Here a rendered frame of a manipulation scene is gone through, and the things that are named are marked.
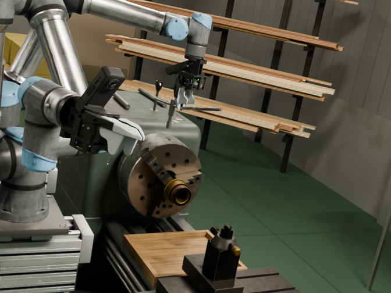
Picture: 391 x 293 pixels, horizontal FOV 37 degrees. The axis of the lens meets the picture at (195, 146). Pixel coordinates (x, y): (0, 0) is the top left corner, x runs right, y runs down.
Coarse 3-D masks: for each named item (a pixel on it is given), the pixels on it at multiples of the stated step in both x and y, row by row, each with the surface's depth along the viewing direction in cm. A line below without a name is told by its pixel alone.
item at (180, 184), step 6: (174, 180) 215; (180, 180) 217; (168, 186) 214; (174, 186) 213; (180, 186) 212; (186, 186) 215; (168, 192) 213; (174, 192) 211; (180, 192) 219; (186, 192) 216; (168, 198) 214; (174, 198) 211; (180, 198) 217; (186, 198) 214; (180, 204) 213
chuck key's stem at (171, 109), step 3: (171, 99) 221; (174, 99) 222; (171, 102) 221; (174, 102) 221; (171, 105) 221; (171, 108) 221; (174, 108) 222; (171, 111) 222; (174, 111) 222; (168, 114) 223; (171, 114) 222; (168, 117) 224; (171, 117) 223; (168, 120) 223; (171, 120) 224; (168, 123) 223; (171, 123) 224; (168, 126) 224
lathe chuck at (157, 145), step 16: (144, 144) 221; (160, 144) 218; (176, 144) 221; (128, 160) 220; (160, 160) 220; (176, 160) 223; (192, 160) 226; (128, 176) 217; (144, 176) 219; (128, 192) 218; (144, 192) 222; (192, 192) 232; (144, 208) 224; (176, 208) 231
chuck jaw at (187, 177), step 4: (172, 172) 226; (188, 172) 227; (192, 172) 227; (196, 172) 227; (200, 172) 227; (172, 176) 227; (176, 176) 224; (180, 176) 224; (184, 176) 224; (188, 176) 224; (192, 176) 224; (196, 176) 225; (200, 176) 226; (184, 180) 221; (188, 180) 221; (192, 180) 222; (196, 180) 226; (200, 180) 226; (188, 184) 220; (192, 184) 223
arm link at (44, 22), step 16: (32, 0) 135; (48, 0) 136; (32, 16) 137; (48, 16) 136; (64, 16) 139; (48, 32) 136; (64, 32) 137; (48, 48) 135; (64, 48) 135; (48, 64) 136; (64, 64) 134; (80, 64) 137; (64, 80) 133; (80, 80) 134
